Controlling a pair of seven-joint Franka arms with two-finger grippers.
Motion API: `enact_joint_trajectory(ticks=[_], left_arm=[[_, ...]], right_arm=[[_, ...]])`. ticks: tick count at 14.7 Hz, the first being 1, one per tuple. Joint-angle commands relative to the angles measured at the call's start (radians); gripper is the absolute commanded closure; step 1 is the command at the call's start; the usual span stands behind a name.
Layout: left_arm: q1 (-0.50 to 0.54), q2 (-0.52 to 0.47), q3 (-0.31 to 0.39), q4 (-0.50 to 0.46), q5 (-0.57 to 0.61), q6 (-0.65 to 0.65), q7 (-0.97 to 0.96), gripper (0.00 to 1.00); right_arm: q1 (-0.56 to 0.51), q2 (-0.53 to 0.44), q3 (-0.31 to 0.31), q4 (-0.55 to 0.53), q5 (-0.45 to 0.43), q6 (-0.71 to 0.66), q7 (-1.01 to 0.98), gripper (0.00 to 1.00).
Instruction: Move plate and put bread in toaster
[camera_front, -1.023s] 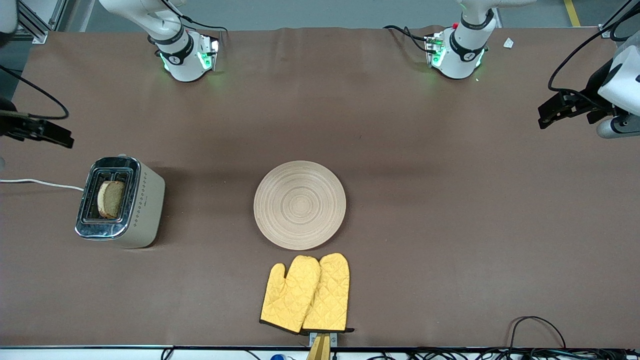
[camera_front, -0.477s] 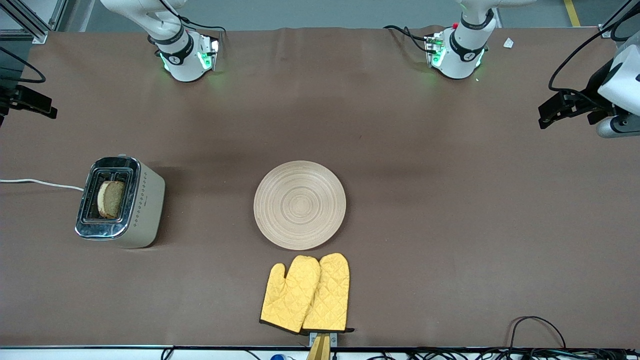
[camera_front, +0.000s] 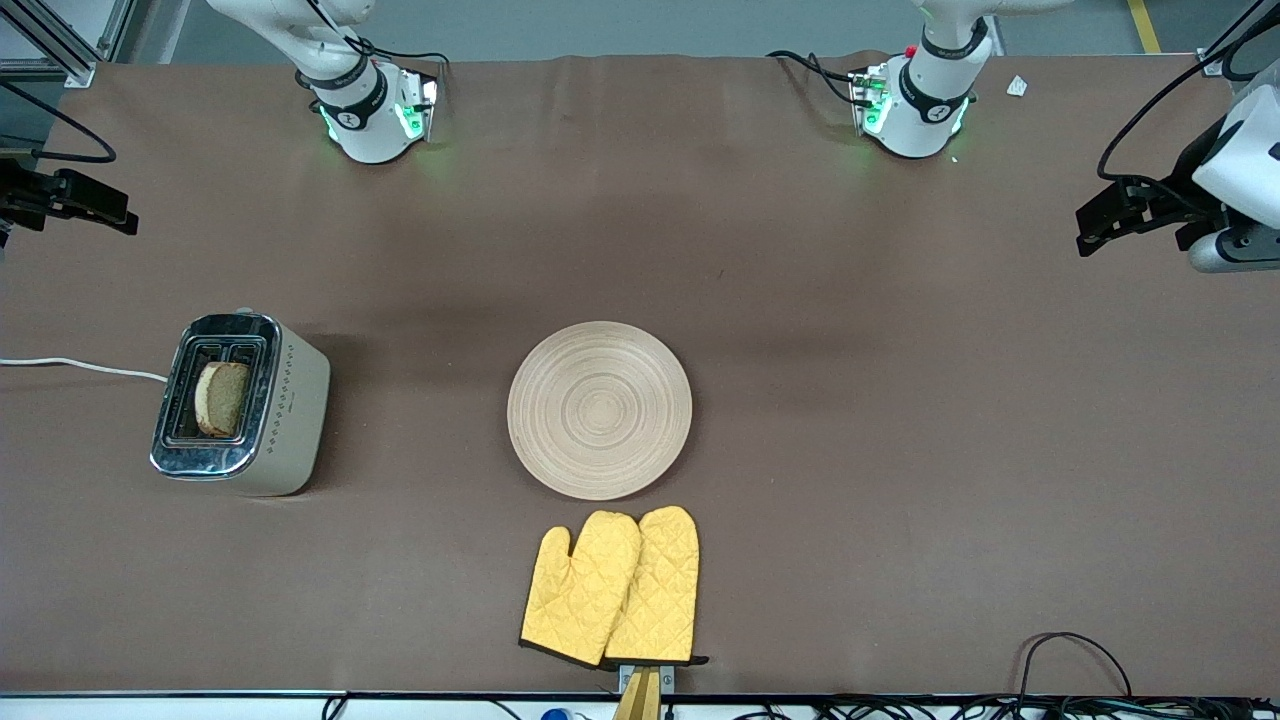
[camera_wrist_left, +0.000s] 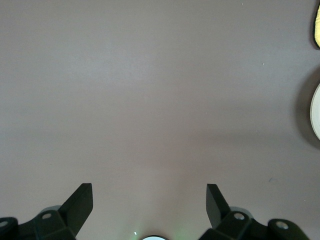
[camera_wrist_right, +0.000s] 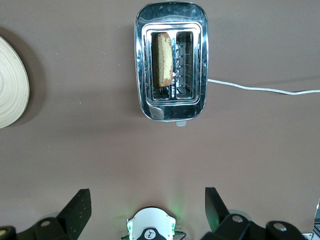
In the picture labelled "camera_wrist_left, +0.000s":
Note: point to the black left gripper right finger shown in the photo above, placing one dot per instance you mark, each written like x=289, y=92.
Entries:
x=225, y=225

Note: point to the yellow quilted oven mitt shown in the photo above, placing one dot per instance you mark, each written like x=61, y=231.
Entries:
x=318, y=30

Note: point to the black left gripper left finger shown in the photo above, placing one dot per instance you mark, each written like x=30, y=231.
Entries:
x=70, y=217

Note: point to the brown table cover mat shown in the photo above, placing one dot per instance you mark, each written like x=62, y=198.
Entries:
x=160, y=87

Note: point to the round light wooden plate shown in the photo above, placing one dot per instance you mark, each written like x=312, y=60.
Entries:
x=316, y=112

